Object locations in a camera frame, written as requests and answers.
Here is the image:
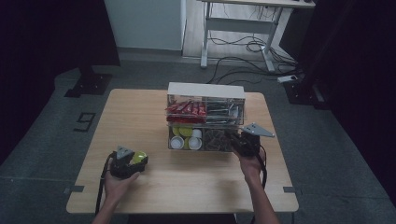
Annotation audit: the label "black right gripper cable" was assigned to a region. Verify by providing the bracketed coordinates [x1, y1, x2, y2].
[250, 143, 269, 224]

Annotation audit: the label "person's left hand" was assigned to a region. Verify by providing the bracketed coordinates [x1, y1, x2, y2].
[103, 169, 141, 203]

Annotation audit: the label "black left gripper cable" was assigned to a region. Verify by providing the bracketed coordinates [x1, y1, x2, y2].
[94, 151, 117, 217]

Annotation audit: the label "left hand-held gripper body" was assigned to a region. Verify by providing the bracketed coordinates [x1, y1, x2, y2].
[108, 145, 148, 181]

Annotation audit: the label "dark curtain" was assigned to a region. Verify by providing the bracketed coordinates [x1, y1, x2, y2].
[0, 0, 121, 166]
[293, 0, 396, 206]

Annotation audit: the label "person's right hand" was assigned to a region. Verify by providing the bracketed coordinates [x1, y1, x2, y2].
[237, 147, 267, 185]

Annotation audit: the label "black floor cables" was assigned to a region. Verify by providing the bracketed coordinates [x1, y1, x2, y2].
[206, 29, 301, 86]

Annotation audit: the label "white power strip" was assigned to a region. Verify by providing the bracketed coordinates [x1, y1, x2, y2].
[276, 75, 299, 84]

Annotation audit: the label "row of red packets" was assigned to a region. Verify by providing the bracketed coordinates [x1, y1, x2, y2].
[165, 99, 207, 124]

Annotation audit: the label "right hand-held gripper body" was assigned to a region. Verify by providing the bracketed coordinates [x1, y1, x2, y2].
[232, 121, 276, 159]

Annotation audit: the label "white-topped clear drawer organizer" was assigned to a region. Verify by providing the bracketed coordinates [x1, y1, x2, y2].
[164, 81, 248, 153]

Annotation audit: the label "pile of dark square packets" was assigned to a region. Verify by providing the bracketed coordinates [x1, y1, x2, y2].
[203, 128, 233, 151]

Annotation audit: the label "clear plastic drawer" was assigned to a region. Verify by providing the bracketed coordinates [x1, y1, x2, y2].
[167, 123, 239, 153]
[164, 94, 248, 126]

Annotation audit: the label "white desk frame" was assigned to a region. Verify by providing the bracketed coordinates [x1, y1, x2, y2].
[199, 0, 317, 73]

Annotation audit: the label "white cabinet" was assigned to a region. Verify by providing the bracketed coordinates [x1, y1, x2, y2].
[104, 0, 188, 51]

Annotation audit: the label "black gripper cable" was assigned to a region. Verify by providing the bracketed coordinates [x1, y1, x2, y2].
[250, 143, 269, 224]
[94, 151, 117, 217]

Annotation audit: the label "black stand base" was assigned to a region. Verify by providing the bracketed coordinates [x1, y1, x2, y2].
[282, 74, 332, 110]
[64, 64, 113, 98]

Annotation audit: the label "pile of dark stick packets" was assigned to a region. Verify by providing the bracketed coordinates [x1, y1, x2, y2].
[205, 101, 243, 124]

